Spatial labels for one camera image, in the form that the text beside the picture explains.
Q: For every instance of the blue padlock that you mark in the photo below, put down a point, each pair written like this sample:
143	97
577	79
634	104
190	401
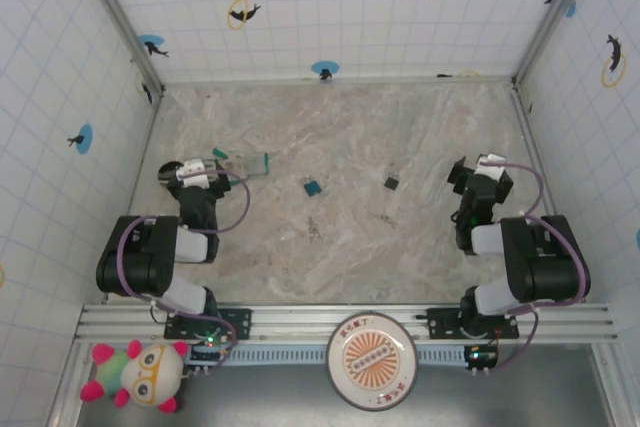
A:
313	188

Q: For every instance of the grey tool with green edge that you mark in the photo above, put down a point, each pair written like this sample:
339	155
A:
256	165

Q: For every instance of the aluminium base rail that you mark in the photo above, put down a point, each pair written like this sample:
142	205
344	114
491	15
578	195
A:
310	317

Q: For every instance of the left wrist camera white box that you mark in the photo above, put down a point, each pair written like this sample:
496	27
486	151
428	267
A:
194	167

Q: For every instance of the panda plush toy with glasses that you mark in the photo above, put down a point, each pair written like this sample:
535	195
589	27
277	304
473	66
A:
145	377

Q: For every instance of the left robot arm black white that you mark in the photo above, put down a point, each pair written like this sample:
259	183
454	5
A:
135	257

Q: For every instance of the controller board with leds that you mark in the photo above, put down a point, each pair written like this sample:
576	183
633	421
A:
481	357
210	347

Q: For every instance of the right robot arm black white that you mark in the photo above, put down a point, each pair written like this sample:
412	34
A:
545	257

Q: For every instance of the black padlock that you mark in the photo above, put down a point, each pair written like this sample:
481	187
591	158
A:
391	181

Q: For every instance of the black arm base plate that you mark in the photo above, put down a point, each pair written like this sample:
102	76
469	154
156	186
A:
442	322
240	322

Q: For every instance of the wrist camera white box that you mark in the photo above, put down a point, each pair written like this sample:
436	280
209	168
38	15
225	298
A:
194	167
492	162

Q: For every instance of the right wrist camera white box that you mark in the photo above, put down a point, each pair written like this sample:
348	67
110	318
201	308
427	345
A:
492	162

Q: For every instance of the aluminium table edge strip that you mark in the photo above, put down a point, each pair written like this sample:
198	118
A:
145	147

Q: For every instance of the black white striped object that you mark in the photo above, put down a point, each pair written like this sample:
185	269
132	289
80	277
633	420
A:
167	168

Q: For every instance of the round plate orange sunburst print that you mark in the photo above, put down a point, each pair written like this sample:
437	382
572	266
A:
372	359

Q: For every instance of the aluminium corner post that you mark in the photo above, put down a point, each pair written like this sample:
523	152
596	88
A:
538	42
122	22

